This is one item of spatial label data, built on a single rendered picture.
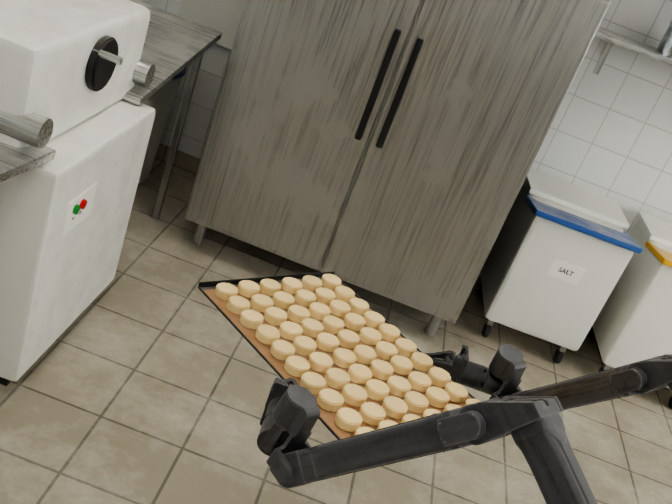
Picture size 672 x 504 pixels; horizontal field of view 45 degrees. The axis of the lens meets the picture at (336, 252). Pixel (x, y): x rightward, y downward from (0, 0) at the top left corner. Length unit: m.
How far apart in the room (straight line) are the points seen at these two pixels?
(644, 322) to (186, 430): 2.34
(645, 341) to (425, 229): 1.29
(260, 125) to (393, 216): 0.72
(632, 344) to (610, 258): 0.48
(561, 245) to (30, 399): 2.46
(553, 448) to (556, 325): 3.10
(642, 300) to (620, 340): 0.24
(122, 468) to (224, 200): 1.52
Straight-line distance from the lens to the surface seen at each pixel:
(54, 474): 2.72
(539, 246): 4.02
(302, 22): 3.54
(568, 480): 1.15
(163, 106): 4.36
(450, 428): 1.18
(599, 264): 4.10
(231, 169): 3.77
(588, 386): 1.67
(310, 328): 1.76
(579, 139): 4.56
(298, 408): 1.39
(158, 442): 2.90
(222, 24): 4.53
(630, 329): 4.27
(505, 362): 1.82
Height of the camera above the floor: 1.93
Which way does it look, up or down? 25 degrees down
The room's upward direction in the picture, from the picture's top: 21 degrees clockwise
